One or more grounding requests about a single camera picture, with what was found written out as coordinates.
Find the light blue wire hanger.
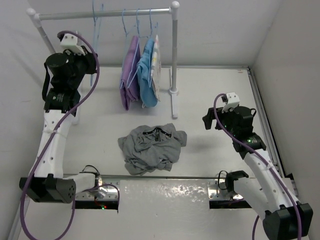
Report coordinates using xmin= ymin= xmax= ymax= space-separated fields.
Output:
xmin=89 ymin=0 xmax=105 ymax=86

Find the purple cable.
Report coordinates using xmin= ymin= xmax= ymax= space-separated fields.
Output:
xmin=19 ymin=30 xmax=121 ymax=240
xmin=213 ymin=93 xmax=303 ymax=240

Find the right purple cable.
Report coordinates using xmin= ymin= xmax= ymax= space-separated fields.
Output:
xmin=213 ymin=93 xmax=303 ymax=240

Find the purple t shirt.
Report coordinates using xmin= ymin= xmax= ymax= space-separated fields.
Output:
xmin=119 ymin=35 xmax=141 ymax=111

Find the white garment rack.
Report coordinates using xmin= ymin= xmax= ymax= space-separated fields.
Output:
xmin=26 ymin=1 xmax=180 ymax=120

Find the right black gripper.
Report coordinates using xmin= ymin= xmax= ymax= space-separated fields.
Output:
xmin=202 ymin=104 xmax=238 ymax=137

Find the grey t shirt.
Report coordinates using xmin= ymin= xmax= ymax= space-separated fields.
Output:
xmin=117 ymin=123 xmax=188 ymax=176

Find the light blue hanger with patterned shirt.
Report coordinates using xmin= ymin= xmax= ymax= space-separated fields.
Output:
xmin=147 ymin=8 xmax=159 ymax=39

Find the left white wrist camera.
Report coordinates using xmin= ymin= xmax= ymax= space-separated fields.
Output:
xmin=60 ymin=33 xmax=85 ymax=56

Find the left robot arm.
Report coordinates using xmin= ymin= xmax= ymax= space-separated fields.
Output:
xmin=19 ymin=50 xmax=100 ymax=204

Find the white front cover panel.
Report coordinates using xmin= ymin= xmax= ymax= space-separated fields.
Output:
xmin=25 ymin=180 xmax=266 ymax=240

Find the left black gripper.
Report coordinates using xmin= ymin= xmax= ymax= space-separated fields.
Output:
xmin=62 ymin=45 xmax=97 ymax=89

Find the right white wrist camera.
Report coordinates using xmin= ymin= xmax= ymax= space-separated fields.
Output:
xmin=221 ymin=92 xmax=240 ymax=113

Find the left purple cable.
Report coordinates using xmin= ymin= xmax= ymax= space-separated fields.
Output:
xmin=19 ymin=30 xmax=121 ymax=240

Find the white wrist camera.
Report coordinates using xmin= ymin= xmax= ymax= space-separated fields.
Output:
xmin=221 ymin=92 xmax=240 ymax=113
xmin=60 ymin=33 xmax=85 ymax=56

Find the light blue t shirt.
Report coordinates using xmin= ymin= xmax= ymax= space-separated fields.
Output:
xmin=136 ymin=38 xmax=158 ymax=108

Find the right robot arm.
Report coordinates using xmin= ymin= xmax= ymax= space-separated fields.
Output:
xmin=202 ymin=106 xmax=313 ymax=240

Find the light blue hanger with purple shirt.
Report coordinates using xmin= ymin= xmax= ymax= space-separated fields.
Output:
xmin=119 ymin=9 xmax=137 ymax=90

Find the white patterned t shirt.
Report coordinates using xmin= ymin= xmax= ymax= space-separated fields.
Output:
xmin=150 ymin=35 xmax=162 ymax=102

